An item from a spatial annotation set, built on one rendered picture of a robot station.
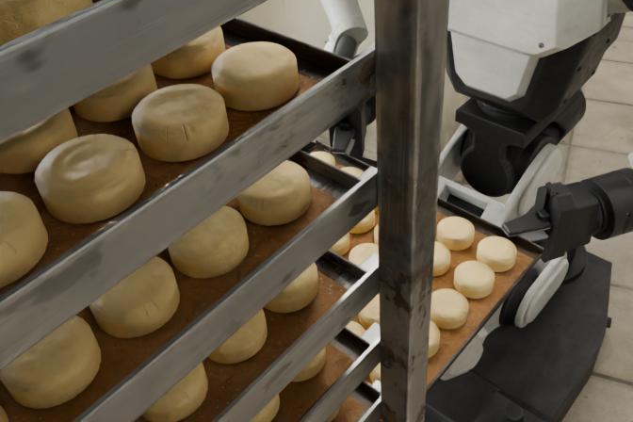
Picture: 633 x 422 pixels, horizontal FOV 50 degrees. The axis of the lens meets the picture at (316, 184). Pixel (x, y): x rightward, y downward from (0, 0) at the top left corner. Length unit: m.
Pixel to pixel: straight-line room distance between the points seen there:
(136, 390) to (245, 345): 0.13
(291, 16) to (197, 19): 1.75
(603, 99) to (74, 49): 2.52
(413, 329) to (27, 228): 0.31
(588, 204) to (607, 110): 1.70
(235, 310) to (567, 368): 1.25
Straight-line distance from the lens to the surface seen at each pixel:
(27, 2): 0.29
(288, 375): 0.47
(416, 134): 0.40
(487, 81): 1.06
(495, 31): 1.01
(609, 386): 1.79
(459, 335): 0.83
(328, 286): 0.52
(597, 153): 2.43
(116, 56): 0.27
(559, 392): 1.54
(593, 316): 1.69
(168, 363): 0.37
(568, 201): 0.94
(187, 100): 0.37
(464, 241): 0.91
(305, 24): 2.02
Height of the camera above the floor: 1.44
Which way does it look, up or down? 40 degrees down
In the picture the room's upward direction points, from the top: 5 degrees counter-clockwise
